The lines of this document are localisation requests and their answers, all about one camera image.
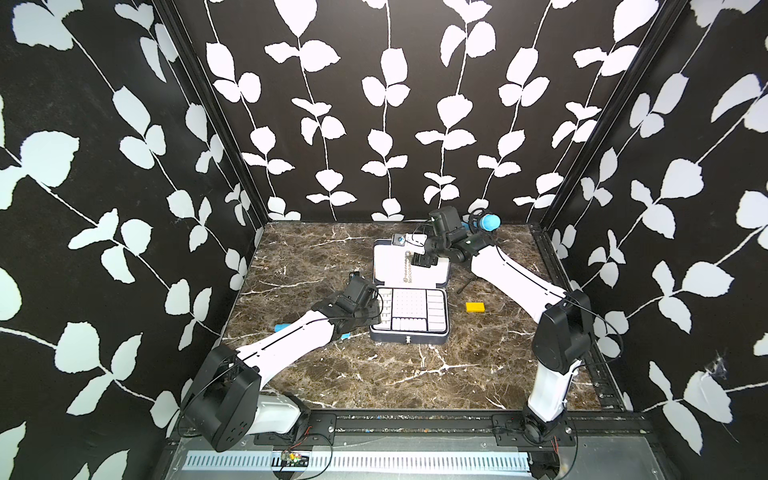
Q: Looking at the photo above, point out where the small green circuit board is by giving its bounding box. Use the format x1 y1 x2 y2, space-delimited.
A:
280 452 309 469

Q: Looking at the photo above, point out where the white slotted cable duct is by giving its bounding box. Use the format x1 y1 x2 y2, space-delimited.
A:
182 450 531 476

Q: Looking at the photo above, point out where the blue microphone on stand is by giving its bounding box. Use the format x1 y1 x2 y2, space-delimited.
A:
463 214 501 233

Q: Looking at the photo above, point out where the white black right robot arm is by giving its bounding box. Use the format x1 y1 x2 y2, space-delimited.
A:
411 206 595 444

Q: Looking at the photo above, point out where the small yellow wooden block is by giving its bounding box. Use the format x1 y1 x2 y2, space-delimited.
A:
465 302 486 313

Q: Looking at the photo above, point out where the black front mounting rail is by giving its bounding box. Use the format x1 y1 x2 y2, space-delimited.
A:
254 409 652 451

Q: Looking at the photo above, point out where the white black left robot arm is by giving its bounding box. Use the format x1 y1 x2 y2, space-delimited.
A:
178 271 383 452

